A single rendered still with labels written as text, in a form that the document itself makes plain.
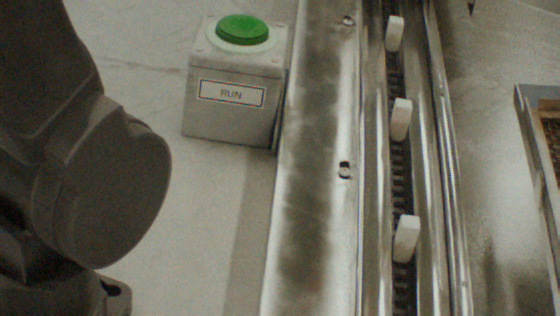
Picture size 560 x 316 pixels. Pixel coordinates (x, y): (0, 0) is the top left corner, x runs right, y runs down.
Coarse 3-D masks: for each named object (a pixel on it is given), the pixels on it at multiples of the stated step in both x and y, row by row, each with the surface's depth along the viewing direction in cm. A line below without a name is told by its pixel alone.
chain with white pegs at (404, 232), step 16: (384, 0) 92; (384, 16) 89; (384, 32) 86; (400, 32) 82; (400, 80) 79; (400, 96) 77; (400, 112) 71; (400, 128) 72; (400, 144) 72; (400, 160) 70; (400, 176) 69; (400, 192) 67; (400, 208) 66; (400, 224) 60; (416, 224) 60; (400, 240) 60; (400, 256) 61; (400, 272) 60; (400, 288) 59; (400, 304) 58
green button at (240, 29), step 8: (232, 16) 71; (240, 16) 71; (248, 16) 71; (216, 24) 70; (224, 24) 70; (232, 24) 70; (240, 24) 70; (248, 24) 70; (256, 24) 70; (264, 24) 70; (216, 32) 69; (224, 32) 69; (232, 32) 69; (240, 32) 69; (248, 32) 69; (256, 32) 69; (264, 32) 69; (224, 40) 69; (232, 40) 68; (240, 40) 68; (248, 40) 68; (256, 40) 69; (264, 40) 69
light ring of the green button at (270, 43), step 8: (208, 32) 70; (272, 32) 71; (208, 40) 69; (216, 40) 69; (272, 40) 70; (224, 48) 68; (232, 48) 68; (240, 48) 68; (248, 48) 68; (256, 48) 68; (264, 48) 69; (272, 48) 69
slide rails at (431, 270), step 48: (384, 48) 82; (384, 96) 75; (384, 144) 70; (432, 144) 71; (384, 192) 65; (432, 192) 66; (384, 240) 61; (432, 240) 62; (384, 288) 57; (432, 288) 58
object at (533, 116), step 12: (528, 108) 68; (540, 108) 69; (552, 108) 69; (528, 120) 67; (540, 120) 68; (528, 132) 67; (540, 132) 67; (540, 144) 65; (540, 156) 63; (552, 156) 65; (540, 168) 62; (552, 168) 63; (552, 180) 62; (552, 192) 61; (552, 204) 58; (552, 216) 58; (552, 228) 57; (552, 240) 57
